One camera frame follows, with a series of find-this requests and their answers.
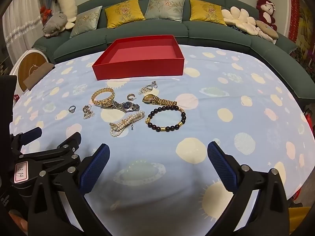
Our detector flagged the red cardboard box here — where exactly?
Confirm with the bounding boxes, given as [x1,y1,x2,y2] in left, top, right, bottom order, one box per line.
[92,35,185,81]

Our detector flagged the green fabric sofa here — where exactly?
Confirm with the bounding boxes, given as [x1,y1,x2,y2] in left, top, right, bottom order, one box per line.
[31,0,315,104]

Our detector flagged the person's left hand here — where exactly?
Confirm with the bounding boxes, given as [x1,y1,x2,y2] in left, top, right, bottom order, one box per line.
[8,211,29,236]

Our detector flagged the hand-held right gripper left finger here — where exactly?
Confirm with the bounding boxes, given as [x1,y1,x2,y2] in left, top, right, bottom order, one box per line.
[27,143,110,236]

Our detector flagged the grey embroidered cushion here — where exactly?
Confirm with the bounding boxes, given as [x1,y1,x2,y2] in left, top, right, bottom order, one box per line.
[144,0,185,22]
[69,6,103,39]

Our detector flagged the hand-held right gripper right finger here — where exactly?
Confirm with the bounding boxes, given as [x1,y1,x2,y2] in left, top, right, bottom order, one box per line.
[207,141,291,236]

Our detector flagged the red bordered wall hanging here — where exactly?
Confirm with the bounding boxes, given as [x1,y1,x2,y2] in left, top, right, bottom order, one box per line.
[288,0,315,54]

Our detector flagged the dark bead bracelet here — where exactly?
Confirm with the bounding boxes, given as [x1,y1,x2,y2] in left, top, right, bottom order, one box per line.
[145,105,187,132]

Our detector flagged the gold chain bracelet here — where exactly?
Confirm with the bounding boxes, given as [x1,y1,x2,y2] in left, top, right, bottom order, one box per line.
[92,88,116,105]

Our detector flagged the beige round cushion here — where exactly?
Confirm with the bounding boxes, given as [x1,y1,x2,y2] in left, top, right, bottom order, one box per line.
[255,20,280,45]

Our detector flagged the silver watch blue dial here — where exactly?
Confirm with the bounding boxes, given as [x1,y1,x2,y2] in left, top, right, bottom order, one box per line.
[100,100,140,113]

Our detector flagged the yellow embroidered cushion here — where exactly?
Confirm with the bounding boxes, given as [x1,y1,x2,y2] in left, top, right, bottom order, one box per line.
[189,0,227,26]
[105,0,145,29]

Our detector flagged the white curtain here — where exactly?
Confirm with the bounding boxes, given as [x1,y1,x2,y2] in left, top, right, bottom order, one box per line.
[2,0,53,62]

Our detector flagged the potted plant pink flowers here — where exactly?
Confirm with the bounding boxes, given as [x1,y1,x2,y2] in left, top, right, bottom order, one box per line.
[294,45,315,79]

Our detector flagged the round white wooden appliance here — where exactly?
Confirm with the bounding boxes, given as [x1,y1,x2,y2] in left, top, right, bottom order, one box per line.
[10,49,50,96]

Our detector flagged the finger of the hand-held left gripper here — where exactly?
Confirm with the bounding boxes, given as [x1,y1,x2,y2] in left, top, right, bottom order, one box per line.
[9,127,43,153]
[17,131,82,176]

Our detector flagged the white flower cushion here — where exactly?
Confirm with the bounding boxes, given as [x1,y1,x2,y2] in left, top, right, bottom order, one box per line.
[221,8,259,36]

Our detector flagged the brown cardboard piece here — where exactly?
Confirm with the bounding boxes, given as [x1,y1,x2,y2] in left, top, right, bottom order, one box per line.
[23,63,55,90]

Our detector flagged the blue planet print tablecloth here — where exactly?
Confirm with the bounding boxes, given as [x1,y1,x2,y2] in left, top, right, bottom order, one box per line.
[9,44,315,236]

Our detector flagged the pearl bracelet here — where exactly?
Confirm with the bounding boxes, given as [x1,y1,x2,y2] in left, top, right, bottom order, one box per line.
[109,111,145,137]

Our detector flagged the gold watch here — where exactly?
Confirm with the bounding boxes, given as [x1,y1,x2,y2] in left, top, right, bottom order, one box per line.
[142,94,178,107]

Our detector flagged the dark patterned cloth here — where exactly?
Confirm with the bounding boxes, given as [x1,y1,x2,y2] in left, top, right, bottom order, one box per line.
[226,23,246,33]

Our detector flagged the white cow plush toy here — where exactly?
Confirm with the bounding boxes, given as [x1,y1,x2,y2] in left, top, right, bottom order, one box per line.
[52,0,78,31]

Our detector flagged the silver pendant necklace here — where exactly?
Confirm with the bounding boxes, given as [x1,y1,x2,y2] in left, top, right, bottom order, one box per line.
[138,81,158,95]

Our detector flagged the red curtain tie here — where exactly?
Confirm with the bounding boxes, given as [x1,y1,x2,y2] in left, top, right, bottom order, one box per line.
[40,6,53,18]

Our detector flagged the grey pig plush toy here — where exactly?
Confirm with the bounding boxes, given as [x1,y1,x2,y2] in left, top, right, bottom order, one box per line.
[42,12,68,38]

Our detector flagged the yellow object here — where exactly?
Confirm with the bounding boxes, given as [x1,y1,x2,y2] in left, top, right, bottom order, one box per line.
[288,206,312,234]

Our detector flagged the red monkey plush toy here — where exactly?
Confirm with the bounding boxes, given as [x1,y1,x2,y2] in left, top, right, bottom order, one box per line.
[255,0,278,32]

